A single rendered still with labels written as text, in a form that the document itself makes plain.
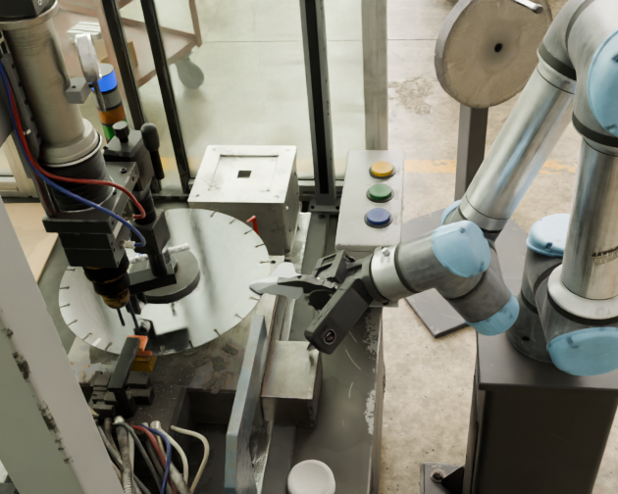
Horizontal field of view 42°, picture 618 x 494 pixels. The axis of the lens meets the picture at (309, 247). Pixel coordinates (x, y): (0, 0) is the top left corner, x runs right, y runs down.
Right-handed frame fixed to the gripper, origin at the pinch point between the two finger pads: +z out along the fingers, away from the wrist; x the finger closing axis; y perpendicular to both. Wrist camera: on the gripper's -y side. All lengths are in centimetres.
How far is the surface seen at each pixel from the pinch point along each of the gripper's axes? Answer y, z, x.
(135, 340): -15.5, 7.2, 15.7
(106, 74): 23.4, 13.6, 41.5
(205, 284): -0.3, 5.6, 11.1
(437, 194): 149, 46, -76
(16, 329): -60, -49, 47
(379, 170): 39.1, -7.5, -2.6
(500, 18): 109, -19, -13
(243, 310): -4.2, -0.8, 6.9
